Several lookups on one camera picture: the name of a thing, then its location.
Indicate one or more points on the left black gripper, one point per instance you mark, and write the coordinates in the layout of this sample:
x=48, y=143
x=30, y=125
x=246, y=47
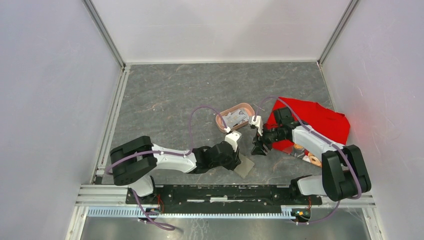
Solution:
x=235, y=161

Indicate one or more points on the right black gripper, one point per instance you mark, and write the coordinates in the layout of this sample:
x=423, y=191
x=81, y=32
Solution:
x=259, y=149

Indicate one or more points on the grey card holder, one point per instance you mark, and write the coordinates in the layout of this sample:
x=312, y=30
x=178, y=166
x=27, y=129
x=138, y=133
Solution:
x=245, y=166

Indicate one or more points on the grey credit card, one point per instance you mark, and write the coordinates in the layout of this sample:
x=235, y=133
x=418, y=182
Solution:
x=236, y=117

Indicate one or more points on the pink oval tray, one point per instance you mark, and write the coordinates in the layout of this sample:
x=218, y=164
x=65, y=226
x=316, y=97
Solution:
x=245, y=105

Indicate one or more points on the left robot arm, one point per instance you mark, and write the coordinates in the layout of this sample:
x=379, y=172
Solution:
x=132, y=162

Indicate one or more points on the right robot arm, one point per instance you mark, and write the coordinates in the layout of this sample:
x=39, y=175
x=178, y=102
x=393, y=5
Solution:
x=343, y=170

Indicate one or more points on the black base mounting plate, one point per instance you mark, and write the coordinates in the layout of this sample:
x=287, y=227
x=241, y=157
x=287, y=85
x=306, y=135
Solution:
x=226, y=199

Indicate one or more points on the red printed t-shirt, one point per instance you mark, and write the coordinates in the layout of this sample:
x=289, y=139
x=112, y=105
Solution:
x=333, y=125

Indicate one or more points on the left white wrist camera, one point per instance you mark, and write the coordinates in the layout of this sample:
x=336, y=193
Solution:
x=232, y=137

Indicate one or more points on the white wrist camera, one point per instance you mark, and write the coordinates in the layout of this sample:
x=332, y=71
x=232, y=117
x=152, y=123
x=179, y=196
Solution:
x=256, y=122
x=232, y=137

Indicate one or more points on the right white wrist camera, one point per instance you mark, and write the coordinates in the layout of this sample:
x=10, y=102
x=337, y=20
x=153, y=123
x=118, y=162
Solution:
x=256, y=122

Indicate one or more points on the aluminium frame rail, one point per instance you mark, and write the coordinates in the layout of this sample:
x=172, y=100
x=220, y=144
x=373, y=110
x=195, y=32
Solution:
x=114, y=201

